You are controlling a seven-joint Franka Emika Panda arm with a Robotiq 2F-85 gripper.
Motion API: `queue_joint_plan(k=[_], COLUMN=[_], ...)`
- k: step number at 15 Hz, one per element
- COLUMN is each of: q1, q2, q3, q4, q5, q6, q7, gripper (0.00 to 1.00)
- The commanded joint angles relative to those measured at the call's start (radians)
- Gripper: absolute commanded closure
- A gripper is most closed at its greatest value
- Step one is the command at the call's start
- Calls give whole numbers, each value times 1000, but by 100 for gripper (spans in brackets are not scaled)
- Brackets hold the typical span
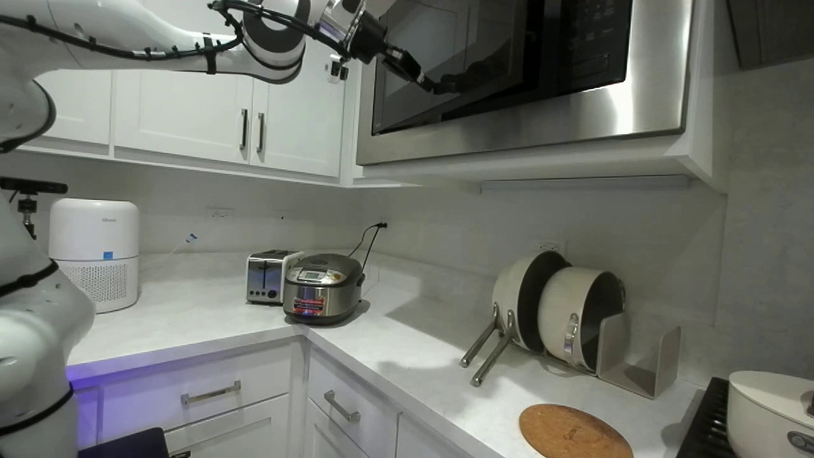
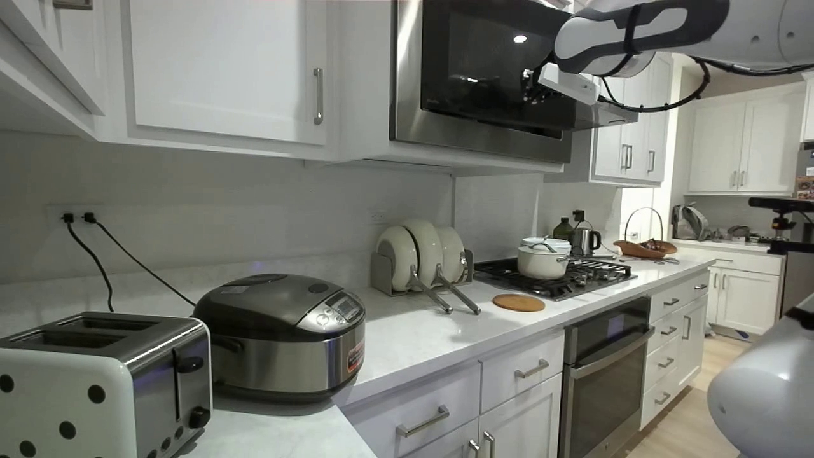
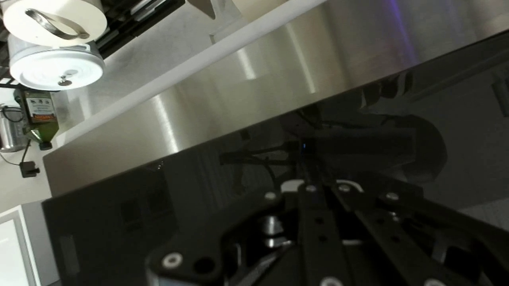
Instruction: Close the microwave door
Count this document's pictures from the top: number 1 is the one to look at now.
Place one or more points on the black glass microwave door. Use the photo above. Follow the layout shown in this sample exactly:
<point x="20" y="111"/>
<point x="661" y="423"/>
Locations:
<point x="491" y="59"/>

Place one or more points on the dark blue object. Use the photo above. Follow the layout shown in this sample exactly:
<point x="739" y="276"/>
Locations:
<point x="128" y="447"/>

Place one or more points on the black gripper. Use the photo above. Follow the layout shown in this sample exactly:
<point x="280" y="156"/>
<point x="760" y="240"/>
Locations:
<point x="372" y="39"/>

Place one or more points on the white lower cabinet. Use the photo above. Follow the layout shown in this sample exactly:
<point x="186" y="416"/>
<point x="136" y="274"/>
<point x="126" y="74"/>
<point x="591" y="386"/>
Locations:
<point x="372" y="423"/>
<point x="238" y="423"/>

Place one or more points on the silver toaster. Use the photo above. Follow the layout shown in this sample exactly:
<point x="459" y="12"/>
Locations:
<point x="268" y="278"/>

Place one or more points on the dark range hood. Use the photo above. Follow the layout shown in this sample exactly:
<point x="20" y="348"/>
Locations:
<point x="772" y="28"/>

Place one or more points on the cream frying pan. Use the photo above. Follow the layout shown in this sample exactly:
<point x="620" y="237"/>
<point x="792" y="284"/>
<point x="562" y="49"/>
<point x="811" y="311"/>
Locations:
<point x="511" y="297"/>

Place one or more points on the grey metal pan rack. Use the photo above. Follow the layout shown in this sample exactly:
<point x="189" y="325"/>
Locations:
<point x="656" y="364"/>

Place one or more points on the white upper cabinet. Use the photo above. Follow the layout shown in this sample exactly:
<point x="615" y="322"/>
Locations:
<point x="186" y="119"/>

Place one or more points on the white cabinet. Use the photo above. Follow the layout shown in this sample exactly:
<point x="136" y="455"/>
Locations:
<point x="372" y="423"/>
<point x="238" y="423"/>
<point x="186" y="119"/>

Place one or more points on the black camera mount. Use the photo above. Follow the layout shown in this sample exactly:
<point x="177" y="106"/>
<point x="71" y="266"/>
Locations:
<point x="25" y="187"/>

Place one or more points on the white air purifier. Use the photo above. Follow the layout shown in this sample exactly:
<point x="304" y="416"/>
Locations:
<point x="93" y="246"/>

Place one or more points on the white lidded pot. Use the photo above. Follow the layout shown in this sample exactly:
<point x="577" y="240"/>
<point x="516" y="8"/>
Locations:
<point x="765" y="410"/>

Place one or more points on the black stove grate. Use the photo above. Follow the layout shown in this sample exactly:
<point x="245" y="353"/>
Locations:
<point x="704" y="423"/>

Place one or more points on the round cork trivet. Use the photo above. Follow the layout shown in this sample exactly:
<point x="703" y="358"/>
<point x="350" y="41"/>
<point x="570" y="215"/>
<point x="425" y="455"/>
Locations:
<point x="572" y="433"/>

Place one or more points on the stainless steel microwave body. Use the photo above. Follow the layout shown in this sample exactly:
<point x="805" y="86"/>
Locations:
<point x="594" y="115"/>

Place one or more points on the silver rice cooker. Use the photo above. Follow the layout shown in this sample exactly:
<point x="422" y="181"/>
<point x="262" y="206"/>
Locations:
<point x="322" y="288"/>

